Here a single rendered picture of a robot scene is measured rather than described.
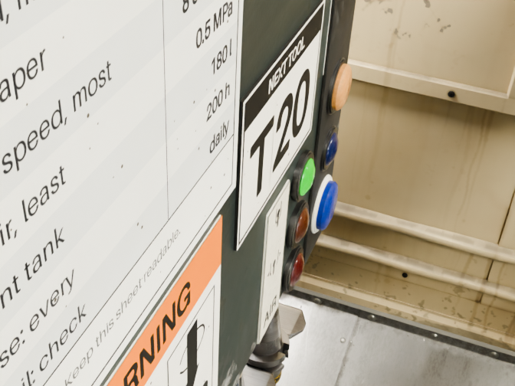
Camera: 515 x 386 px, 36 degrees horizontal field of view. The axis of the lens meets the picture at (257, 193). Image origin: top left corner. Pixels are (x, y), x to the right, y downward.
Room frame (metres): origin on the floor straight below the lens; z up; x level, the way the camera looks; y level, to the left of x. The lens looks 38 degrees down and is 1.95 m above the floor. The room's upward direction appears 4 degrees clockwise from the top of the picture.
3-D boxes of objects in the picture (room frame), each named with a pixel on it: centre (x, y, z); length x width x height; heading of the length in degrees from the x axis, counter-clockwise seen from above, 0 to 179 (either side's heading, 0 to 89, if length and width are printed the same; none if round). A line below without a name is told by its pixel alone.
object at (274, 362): (0.64, -0.02, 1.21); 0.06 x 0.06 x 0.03
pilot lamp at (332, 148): (0.37, -0.04, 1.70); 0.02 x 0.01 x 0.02; 161
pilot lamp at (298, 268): (0.32, -0.02, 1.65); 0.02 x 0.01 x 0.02; 161
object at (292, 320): (0.69, -0.04, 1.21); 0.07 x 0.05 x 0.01; 71
